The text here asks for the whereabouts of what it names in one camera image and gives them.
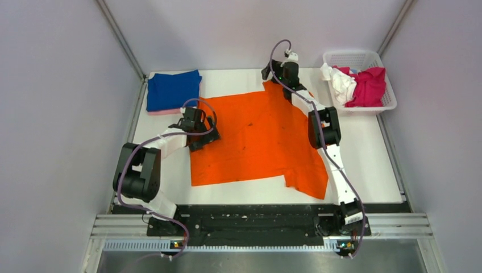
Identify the crumpled magenta t shirt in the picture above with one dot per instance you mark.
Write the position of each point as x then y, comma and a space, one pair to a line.
371, 86

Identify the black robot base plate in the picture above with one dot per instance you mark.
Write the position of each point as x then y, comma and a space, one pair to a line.
248, 225

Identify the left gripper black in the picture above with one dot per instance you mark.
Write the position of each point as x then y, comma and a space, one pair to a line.
208, 137

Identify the folded blue t shirt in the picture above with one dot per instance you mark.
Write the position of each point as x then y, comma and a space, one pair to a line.
189, 78

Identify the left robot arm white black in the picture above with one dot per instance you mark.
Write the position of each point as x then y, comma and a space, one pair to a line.
138, 174

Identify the aluminium frame rail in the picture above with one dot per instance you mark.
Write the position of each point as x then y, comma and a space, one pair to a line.
381, 225

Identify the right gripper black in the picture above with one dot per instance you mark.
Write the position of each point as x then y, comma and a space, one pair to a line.
277, 66

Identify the orange t shirt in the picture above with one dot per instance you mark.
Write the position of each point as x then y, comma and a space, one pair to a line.
262, 136

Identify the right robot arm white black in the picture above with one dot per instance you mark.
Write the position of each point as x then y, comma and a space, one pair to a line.
324, 135

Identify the white plastic laundry basket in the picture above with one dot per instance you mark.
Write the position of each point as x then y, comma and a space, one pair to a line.
359, 60

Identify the folded pink t shirt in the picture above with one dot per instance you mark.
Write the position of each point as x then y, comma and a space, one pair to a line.
165, 111

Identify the crumpled white t shirt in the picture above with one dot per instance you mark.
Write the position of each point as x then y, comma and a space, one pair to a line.
342, 80

